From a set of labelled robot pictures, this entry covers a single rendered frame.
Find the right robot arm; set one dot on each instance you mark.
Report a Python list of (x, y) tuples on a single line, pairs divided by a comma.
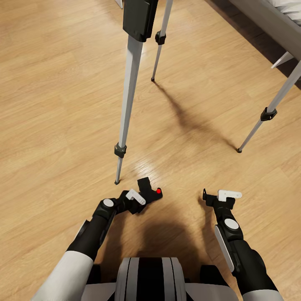
[(244, 263)]

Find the camera tripod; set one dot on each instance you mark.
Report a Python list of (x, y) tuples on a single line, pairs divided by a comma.
[(138, 19)]

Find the digital camera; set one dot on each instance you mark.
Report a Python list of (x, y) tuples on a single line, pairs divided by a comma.
[(147, 192)]

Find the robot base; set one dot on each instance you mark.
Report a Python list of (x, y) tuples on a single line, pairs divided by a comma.
[(212, 287)]

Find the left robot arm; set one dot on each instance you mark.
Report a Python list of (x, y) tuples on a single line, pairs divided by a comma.
[(68, 279)]

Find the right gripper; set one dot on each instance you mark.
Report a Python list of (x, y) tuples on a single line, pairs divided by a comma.
[(212, 201)]

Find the bed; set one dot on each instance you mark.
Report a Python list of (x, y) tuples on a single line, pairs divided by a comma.
[(280, 19)]

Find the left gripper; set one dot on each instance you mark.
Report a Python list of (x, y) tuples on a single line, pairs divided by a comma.
[(132, 205)]

